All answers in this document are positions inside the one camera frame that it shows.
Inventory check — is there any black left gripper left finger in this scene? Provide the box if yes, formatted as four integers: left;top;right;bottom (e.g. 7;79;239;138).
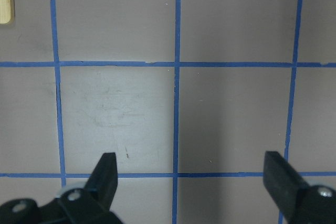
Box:
84;153;118;210

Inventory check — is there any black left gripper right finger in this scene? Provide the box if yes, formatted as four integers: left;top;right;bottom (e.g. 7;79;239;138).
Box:
263;151;309;216

